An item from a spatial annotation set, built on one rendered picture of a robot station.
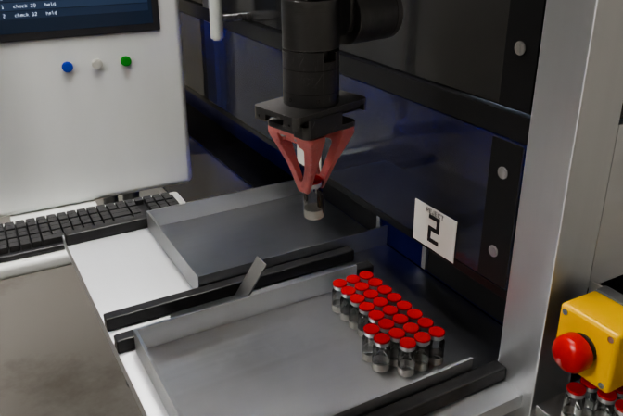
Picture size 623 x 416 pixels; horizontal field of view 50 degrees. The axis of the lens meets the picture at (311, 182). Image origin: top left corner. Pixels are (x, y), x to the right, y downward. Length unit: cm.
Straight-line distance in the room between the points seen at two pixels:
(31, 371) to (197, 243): 137
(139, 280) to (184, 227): 18
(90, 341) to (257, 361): 168
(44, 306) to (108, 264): 165
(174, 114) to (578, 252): 102
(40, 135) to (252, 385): 84
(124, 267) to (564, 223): 68
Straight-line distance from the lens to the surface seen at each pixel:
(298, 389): 83
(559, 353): 74
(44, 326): 265
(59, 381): 237
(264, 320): 95
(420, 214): 91
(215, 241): 116
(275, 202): 129
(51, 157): 152
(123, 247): 117
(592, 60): 69
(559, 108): 71
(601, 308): 76
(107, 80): 149
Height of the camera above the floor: 142
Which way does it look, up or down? 23 degrees down
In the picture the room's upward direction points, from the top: straight up
